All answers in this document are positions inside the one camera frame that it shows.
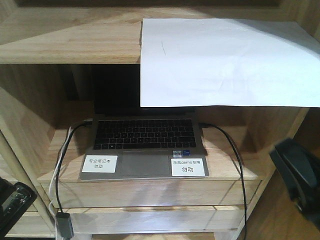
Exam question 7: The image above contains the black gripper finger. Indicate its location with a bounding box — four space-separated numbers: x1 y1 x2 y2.
269 138 320 227

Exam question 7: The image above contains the white paper sheet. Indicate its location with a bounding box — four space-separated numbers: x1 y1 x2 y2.
140 18 320 107

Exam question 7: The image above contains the black orange stapler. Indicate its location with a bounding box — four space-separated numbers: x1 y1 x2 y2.
0 179 37 240

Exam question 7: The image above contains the right white laptop label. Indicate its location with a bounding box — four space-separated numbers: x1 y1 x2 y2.
171 158 206 177

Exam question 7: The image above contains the white laptop label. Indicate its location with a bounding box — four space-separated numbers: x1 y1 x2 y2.
171 158 206 177
82 155 118 173

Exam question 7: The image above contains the grey open laptop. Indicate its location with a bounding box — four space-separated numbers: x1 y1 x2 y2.
79 64 209 181

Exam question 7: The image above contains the left white laptop label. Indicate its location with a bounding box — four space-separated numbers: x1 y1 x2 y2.
82 155 118 173

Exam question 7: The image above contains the grey usb adapter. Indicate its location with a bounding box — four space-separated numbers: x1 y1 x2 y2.
56 212 74 240

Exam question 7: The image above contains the wooden shelf unit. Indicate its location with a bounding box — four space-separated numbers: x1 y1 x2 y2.
0 0 320 240

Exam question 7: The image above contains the black cable right of laptop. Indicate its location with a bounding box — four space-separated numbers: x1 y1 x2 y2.
198 122 249 240

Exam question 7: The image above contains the black cable of laptop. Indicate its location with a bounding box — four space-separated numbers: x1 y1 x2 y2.
55 121 93 213
198 122 249 240

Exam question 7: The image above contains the black cable left of laptop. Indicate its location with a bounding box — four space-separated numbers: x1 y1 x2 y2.
55 121 93 213

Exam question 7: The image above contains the white cable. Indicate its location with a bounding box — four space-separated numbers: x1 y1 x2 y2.
48 121 94 240

